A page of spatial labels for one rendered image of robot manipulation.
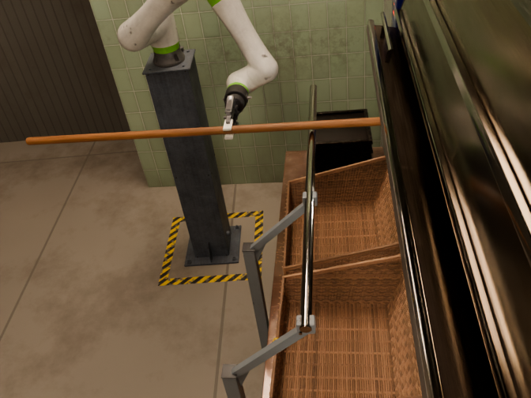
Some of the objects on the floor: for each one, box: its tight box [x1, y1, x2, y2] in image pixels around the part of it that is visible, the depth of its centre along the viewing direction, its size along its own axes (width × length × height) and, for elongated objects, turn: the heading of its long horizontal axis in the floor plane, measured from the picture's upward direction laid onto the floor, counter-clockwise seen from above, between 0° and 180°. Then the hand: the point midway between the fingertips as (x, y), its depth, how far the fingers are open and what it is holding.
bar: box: [220, 84, 318, 398], centre depth 211 cm, size 31×127×118 cm, turn 3°
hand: (228, 129), depth 197 cm, fingers closed on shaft, 3 cm apart
